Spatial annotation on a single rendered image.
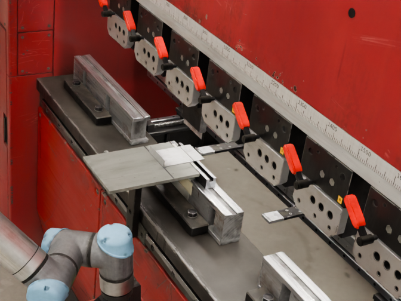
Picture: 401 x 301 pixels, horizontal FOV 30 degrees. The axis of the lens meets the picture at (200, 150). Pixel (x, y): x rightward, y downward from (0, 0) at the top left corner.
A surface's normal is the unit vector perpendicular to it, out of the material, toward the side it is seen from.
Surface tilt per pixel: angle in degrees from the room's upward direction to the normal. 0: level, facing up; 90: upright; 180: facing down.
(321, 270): 0
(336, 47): 90
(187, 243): 0
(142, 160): 0
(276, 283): 90
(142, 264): 90
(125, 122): 90
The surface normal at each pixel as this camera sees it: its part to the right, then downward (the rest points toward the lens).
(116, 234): 0.04, -0.85
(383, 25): -0.87, 0.15
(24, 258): 0.39, -0.03
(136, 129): 0.49, 0.48
